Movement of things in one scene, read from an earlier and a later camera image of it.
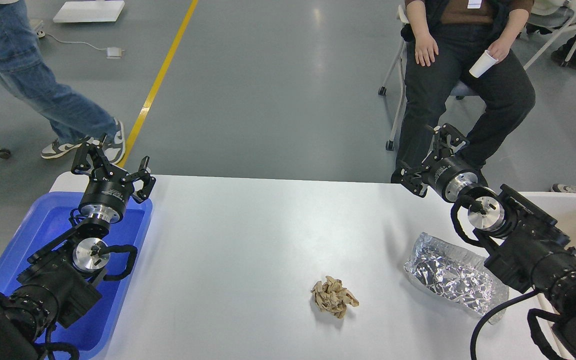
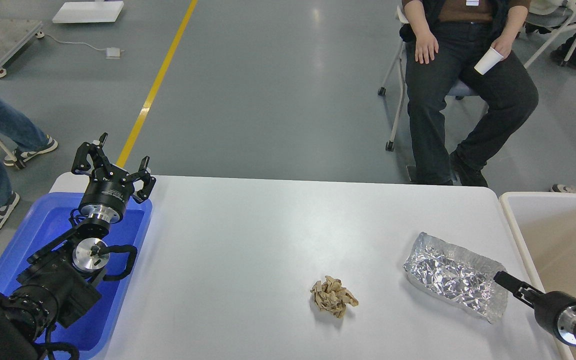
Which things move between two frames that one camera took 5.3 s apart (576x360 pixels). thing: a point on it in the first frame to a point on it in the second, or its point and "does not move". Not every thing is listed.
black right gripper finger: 411,180 to 513,285
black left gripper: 105,195 does not move
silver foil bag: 457,274 does not move
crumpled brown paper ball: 331,297 does not move
